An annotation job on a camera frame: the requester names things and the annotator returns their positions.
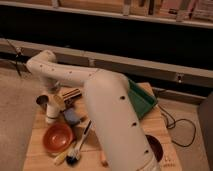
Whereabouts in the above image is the white paper cup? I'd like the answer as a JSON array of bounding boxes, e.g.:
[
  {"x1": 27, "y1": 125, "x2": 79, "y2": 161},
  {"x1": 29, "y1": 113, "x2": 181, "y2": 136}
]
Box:
[{"x1": 45, "y1": 100, "x2": 60, "y2": 124}]

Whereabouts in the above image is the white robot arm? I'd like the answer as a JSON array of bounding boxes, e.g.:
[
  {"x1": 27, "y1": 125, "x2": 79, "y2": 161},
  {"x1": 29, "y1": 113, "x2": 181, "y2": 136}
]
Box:
[{"x1": 27, "y1": 50, "x2": 161, "y2": 171}]

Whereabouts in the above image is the small dark cup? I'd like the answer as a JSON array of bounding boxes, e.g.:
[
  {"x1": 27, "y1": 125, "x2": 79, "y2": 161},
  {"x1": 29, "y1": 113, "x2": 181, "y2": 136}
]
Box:
[{"x1": 36, "y1": 95, "x2": 49, "y2": 109}]

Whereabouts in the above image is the brown striped block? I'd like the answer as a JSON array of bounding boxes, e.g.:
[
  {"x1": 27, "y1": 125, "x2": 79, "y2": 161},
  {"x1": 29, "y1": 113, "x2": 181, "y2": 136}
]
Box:
[{"x1": 62, "y1": 89, "x2": 82, "y2": 101}]

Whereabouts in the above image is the blue sponge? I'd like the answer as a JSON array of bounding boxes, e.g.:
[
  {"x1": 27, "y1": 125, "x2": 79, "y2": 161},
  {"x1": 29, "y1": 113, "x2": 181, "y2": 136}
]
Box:
[{"x1": 63, "y1": 108, "x2": 80, "y2": 126}]

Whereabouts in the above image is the orange bowl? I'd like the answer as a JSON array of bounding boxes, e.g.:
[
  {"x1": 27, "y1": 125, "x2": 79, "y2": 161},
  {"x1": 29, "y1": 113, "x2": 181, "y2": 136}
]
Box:
[{"x1": 42, "y1": 123, "x2": 75, "y2": 153}]

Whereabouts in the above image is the yellow banana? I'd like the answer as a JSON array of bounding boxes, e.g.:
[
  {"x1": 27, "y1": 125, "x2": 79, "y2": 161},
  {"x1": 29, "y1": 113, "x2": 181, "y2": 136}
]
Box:
[{"x1": 53, "y1": 142, "x2": 76, "y2": 166}]

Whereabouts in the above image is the white dish brush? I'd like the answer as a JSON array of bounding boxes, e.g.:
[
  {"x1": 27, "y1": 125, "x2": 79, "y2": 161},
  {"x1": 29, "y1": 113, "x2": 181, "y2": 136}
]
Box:
[{"x1": 66, "y1": 121, "x2": 91, "y2": 166}]

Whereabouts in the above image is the green plastic tray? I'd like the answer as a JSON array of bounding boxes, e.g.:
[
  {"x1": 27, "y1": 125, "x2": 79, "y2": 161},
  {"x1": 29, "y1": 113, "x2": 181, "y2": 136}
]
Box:
[{"x1": 128, "y1": 79, "x2": 157, "y2": 120}]

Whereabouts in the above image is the dark red bowl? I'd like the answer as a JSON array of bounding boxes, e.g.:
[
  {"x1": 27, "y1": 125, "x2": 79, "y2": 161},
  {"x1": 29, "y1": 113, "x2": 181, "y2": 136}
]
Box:
[{"x1": 147, "y1": 135, "x2": 163, "y2": 162}]

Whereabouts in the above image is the black cable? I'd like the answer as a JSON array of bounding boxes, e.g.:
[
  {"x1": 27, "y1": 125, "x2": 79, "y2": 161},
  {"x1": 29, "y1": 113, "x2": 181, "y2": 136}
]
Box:
[{"x1": 157, "y1": 103, "x2": 198, "y2": 148}]

